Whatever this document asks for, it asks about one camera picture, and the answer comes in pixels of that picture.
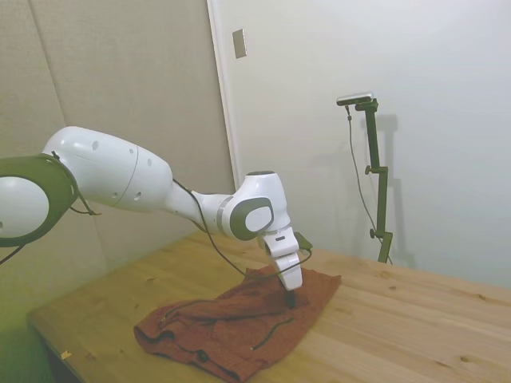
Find rust red shorts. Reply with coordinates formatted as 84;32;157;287
133;266;343;383

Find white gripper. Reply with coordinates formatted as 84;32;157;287
261;227;303;308

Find grey wall plate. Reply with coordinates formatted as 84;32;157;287
232;28;248;60

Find dark camera stand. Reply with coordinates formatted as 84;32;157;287
355;99;394;264

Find white vertical wall trim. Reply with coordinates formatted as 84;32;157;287
206;0;243;192

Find silver camera on stand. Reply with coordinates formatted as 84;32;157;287
336;91;376;107

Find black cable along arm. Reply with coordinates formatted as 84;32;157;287
172;179;315;278

